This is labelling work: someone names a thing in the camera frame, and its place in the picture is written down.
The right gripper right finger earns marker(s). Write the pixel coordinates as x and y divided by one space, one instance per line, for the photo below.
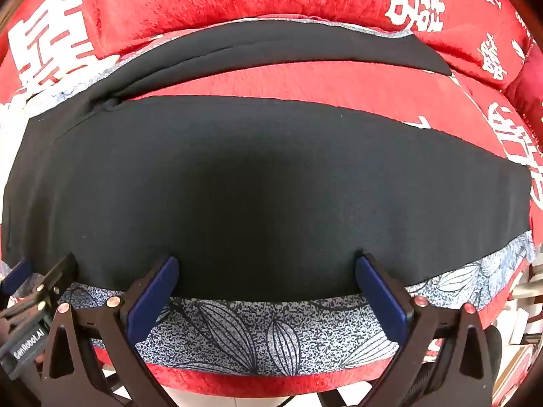
443 357

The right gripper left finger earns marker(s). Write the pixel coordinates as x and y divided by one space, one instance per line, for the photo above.
90 357

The black pants with patterned waistband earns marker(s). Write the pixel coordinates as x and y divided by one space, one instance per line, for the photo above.
265 156

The red sofa cover with characters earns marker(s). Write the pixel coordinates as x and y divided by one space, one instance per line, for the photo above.
52 48

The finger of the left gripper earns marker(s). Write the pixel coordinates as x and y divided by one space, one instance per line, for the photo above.
15 279
51 281

